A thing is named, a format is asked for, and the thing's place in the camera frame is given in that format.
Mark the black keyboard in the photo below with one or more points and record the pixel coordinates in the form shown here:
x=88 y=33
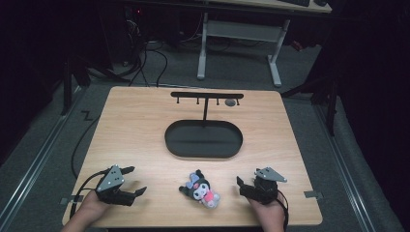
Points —
x=295 y=2

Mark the black computer tower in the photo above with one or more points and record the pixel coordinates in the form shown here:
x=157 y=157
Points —
x=133 y=32

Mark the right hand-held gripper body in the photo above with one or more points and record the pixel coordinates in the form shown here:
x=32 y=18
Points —
x=266 y=188

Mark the grey round table cap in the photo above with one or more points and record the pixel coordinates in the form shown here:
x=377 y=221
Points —
x=229 y=102

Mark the black computer mouse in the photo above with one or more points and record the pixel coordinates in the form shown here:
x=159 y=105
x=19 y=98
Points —
x=320 y=2

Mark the person's left hand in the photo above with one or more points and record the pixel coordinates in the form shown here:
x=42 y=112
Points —
x=93 y=206

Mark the metal floor rail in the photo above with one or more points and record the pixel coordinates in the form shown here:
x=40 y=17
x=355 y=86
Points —
x=346 y=170
x=35 y=164

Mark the white-legged wooden desk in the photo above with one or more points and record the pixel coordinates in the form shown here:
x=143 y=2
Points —
x=241 y=30

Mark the grey tape strip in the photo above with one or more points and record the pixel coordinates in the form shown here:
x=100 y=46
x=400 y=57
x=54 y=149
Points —
x=312 y=194
x=69 y=199

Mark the black and pink plush toy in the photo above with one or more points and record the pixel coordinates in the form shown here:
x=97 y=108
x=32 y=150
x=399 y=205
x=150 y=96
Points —
x=201 y=190

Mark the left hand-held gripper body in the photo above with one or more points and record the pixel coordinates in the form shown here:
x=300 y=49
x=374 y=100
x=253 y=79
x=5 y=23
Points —
x=111 y=182

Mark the black metal stand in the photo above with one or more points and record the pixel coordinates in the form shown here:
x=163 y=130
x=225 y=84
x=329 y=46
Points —
x=68 y=87
x=328 y=96

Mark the person's right hand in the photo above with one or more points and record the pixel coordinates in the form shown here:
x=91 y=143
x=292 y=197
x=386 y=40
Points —
x=270 y=214

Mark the black hook stand with tray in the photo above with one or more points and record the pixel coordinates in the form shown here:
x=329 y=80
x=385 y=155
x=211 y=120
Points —
x=203 y=138

